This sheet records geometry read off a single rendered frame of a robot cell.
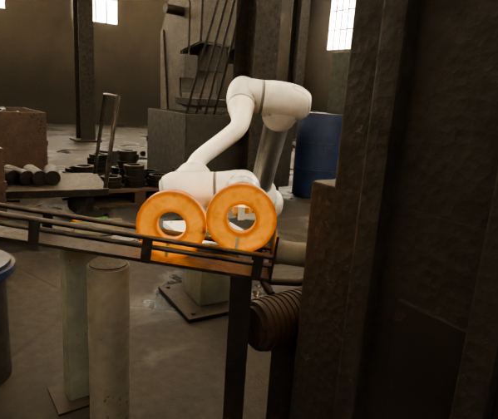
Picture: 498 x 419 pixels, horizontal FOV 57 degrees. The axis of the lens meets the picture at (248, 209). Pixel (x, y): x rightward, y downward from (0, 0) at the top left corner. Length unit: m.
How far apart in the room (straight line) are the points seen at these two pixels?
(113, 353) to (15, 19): 11.74
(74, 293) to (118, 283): 0.22
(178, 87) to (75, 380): 5.59
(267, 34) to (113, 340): 3.32
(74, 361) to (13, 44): 11.48
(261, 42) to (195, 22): 2.48
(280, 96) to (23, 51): 11.32
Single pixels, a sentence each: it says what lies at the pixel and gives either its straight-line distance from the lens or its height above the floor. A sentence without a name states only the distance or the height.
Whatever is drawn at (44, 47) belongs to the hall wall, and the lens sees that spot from 12.92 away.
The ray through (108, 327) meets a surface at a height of 0.34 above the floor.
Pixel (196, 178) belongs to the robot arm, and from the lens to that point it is 1.31.
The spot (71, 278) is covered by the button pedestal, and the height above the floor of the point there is 0.44.
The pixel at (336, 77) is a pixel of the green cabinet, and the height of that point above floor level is 1.25.
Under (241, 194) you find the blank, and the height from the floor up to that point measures 0.80.
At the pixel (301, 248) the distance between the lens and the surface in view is 1.04.
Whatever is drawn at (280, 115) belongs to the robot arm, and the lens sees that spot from 1.79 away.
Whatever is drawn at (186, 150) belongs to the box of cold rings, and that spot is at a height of 0.51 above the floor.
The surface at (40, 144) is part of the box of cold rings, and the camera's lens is 4.74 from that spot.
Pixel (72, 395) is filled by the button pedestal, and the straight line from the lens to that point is 1.72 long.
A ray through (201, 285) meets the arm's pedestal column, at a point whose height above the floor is 0.13.
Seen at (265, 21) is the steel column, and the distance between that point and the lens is 4.28.
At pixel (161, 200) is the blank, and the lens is 1.03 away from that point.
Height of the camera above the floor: 1.01
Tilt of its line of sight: 14 degrees down
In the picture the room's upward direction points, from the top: 4 degrees clockwise
